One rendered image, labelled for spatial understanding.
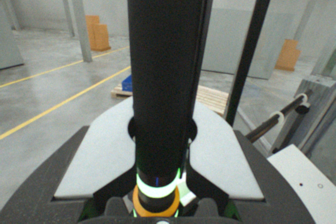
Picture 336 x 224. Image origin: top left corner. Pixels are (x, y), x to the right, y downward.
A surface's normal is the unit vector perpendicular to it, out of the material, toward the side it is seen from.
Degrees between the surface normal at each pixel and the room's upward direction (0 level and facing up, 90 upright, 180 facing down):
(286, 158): 50
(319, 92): 90
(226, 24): 90
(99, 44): 90
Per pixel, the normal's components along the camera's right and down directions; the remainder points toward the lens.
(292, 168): -0.72, -0.60
